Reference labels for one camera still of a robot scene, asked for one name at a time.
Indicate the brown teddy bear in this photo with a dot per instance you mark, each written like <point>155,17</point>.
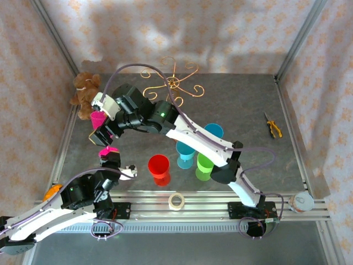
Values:
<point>82,88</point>

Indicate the aluminium mounting rail frame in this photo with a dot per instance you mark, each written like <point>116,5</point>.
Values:
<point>154,205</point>

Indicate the green wine glass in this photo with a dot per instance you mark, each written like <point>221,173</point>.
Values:
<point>204,165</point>

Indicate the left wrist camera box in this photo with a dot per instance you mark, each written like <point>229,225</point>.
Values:
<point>129,172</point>

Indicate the pink wine glass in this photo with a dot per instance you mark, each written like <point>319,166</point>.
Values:
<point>97,120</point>

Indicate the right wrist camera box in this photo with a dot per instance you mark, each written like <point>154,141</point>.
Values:
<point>106,106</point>

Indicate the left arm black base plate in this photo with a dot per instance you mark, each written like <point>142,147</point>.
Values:
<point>124,211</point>

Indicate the light blue wine glass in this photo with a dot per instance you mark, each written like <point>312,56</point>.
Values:
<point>185,154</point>

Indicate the orange plastic object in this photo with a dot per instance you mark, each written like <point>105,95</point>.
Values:
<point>51,193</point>

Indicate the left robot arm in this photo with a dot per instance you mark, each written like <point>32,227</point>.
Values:
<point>49,220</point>

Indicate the aluminium table edge rail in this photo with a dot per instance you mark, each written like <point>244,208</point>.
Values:
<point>294,138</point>
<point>65,138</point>

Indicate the masking tape roll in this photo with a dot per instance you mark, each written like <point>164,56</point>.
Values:
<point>176,208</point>

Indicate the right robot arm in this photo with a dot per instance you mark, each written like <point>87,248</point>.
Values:
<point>204,140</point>

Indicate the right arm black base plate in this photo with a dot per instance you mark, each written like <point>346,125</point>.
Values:
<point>237,209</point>

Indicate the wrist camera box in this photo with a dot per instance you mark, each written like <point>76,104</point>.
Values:
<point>129,172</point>
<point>106,106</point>

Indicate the red wine glass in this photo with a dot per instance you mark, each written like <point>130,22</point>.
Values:
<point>158,165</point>

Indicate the metal tin can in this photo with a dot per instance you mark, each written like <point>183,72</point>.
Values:
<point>302,203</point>

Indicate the darker blue wine glass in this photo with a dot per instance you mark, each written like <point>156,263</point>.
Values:
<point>214,130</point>

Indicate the aluminium frame post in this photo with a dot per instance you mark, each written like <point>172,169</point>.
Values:
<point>55,36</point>
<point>299,38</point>

